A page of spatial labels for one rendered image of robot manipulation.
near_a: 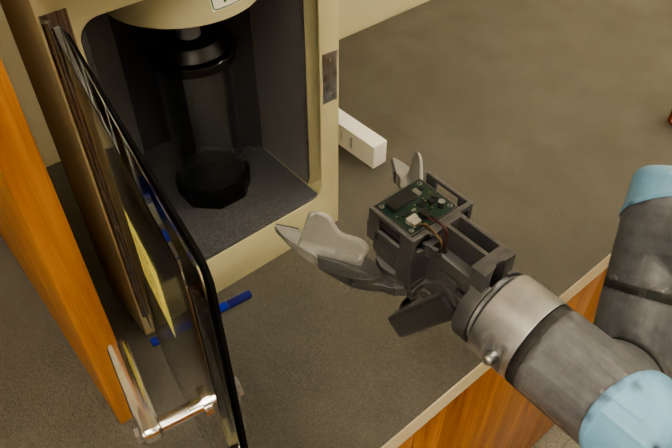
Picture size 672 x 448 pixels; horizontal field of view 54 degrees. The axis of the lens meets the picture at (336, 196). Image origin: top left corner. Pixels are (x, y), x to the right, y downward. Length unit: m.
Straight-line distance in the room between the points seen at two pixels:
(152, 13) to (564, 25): 1.03
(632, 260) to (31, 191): 0.48
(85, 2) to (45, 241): 0.20
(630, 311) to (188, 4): 0.49
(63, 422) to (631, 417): 0.61
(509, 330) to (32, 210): 0.38
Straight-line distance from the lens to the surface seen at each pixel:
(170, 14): 0.69
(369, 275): 0.57
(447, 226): 0.53
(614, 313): 0.59
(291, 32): 0.80
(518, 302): 0.51
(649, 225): 0.58
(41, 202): 0.57
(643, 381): 0.50
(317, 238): 0.58
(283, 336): 0.85
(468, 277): 0.52
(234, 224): 0.88
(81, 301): 0.65
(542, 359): 0.50
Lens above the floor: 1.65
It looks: 44 degrees down
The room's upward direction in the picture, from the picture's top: straight up
